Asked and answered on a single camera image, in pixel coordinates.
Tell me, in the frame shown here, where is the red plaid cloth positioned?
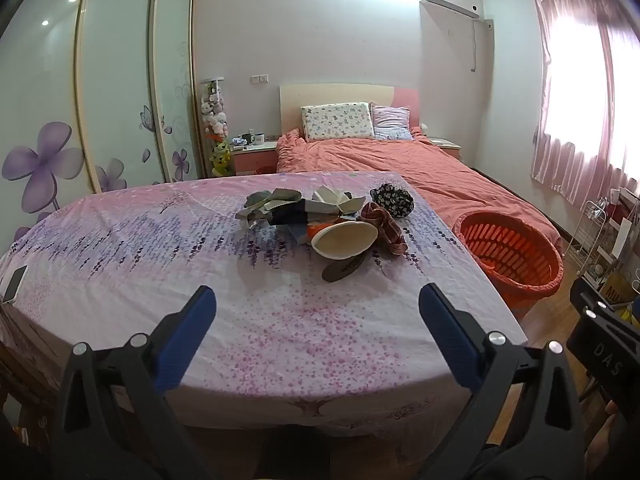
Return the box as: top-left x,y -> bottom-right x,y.
361,202 -> 410,258

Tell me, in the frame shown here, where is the person's right hand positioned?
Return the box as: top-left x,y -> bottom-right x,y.
587,400 -> 623,463

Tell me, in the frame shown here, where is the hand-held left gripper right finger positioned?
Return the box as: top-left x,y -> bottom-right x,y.
419,282 -> 586,480

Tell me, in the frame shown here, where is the orange plastic laundry basket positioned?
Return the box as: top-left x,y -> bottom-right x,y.
452,210 -> 565,318

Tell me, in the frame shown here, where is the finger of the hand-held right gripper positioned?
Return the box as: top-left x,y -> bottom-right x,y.
570,278 -> 613,326

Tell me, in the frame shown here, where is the clear tube of plush toys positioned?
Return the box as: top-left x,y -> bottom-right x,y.
199,77 -> 228,148

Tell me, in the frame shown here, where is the white air conditioner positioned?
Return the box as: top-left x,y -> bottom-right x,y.
424,0 -> 482,20

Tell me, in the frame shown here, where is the floral sliding door wardrobe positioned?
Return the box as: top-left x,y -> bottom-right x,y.
0,0 -> 208,261

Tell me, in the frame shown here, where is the pink nightstand with mug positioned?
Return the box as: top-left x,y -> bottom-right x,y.
231,140 -> 280,176

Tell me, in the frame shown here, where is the black floral cloth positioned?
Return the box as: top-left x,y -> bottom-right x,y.
370,183 -> 415,220

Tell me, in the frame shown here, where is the bed with salmon duvet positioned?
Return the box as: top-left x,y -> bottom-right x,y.
276,83 -> 563,251

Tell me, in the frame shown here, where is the white wire cart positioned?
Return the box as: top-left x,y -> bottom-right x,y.
565,200 -> 608,276

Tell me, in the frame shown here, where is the black shoe insole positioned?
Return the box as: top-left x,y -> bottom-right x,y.
321,255 -> 368,283

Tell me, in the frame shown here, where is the white smartphone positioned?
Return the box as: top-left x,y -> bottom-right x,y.
1,265 -> 29,305

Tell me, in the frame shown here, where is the pink floral tablecloth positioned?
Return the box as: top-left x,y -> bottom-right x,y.
0,171 -> 528,436

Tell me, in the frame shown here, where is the brown paper bag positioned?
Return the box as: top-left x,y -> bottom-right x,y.
597,270 -> 631,306

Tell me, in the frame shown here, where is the white shoe insole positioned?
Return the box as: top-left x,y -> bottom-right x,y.
311,221 -> 379,261

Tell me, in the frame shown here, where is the white printed pillow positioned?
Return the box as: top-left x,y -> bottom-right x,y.
300,102 -> 376,142

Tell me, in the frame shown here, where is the pink curtain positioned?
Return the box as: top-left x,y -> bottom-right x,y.
524,0 -> 640,206

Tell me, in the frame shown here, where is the air conditioner pipe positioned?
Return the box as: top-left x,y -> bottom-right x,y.
470,17 -> 496,73

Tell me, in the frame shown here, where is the pink striped pillow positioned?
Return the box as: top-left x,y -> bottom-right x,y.
370,101 -> 415,141

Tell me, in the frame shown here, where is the green plush toy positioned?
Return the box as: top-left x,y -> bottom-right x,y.
210,140 -> 235,177

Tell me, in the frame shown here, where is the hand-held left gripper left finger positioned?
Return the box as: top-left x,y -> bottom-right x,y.
50,285 -> 218,480

